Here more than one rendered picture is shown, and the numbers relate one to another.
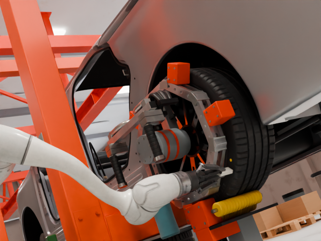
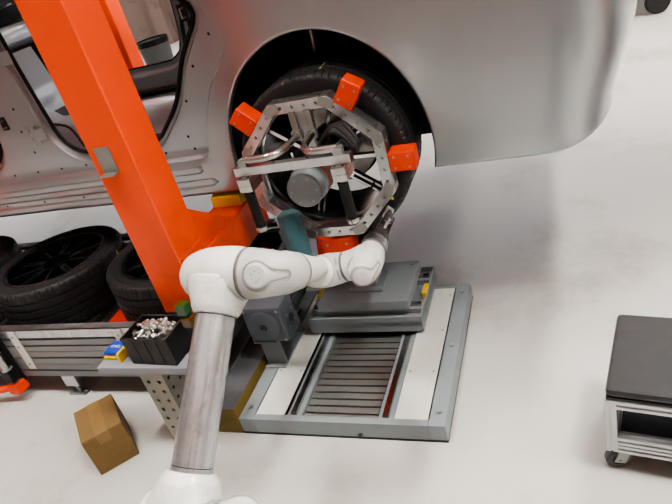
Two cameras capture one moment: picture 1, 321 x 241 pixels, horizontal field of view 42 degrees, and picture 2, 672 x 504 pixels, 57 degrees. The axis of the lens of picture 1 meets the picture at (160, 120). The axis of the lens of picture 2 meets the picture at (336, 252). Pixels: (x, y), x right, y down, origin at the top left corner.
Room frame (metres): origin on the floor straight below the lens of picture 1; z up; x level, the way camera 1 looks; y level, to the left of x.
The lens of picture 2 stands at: (0.02, 0.99, 1.66)
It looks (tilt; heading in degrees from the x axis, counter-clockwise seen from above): 29 degrees down; 332
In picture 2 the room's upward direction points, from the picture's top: 17 degrees counter-clockwise
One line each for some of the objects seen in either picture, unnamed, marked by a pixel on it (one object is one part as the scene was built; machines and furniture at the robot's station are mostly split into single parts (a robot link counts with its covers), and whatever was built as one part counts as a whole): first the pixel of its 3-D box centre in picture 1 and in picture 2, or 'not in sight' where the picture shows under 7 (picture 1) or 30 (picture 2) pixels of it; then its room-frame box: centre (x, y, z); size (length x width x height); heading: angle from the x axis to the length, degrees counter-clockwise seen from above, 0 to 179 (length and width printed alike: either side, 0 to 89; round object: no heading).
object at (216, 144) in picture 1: (176, 143); (319, 168); (1.86, -0.03, 0.85); 0.54 x 0.07 x 0.54; 37
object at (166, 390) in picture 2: not in sight; (175, 399); (2.02, 0.76, 0.21); 0.10 x 0.10 x 0.42; 37
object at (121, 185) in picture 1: (117, 170); (255, 210); (1.85, 0.26, 0.83); 0.04 x 0.04 x 0.16
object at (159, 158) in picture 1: (153, 141); (347, 200); (1.58, 0.05, 0.83); 0.04 x 0.04 x 0.16
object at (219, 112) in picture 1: (219, 113); (403, 157); (1.61, -0.23, 0.85); 0.09 x 0.08 x 0.07; 37
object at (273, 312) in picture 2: not in sight; (286, 308); (2.08, 0.19, 0.26); 0.42 x 0.18 x 0.35; 127
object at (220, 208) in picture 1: (238, 202); not in sight; (1.82, -0.18, 0.51); 0.29 x 0.06 x 0.06; 127
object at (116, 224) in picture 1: (140, 205); (216, 216); (2.28, 0.26, 0.69); 0.52 x 0.17 x 0.35; 127
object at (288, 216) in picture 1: (282, 218); not in sight; (7.58, -1.37, 0.23); 1.27 x 0.87 x 0.46; 32
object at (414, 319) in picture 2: not in sight; (373, 299); (1.96, -0.17, 0.13); 0.50 x 0.36 x 0.10; 37
